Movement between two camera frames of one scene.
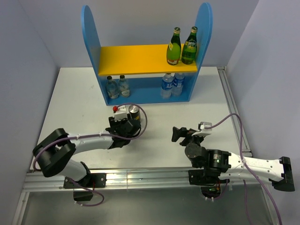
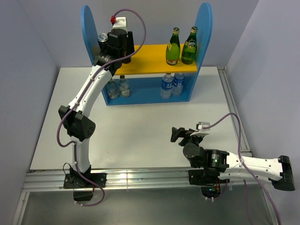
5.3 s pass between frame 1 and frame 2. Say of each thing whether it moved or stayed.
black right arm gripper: stayed
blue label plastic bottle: stayed
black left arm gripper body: moved
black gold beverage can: moved
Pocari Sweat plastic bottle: stayed
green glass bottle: stayed
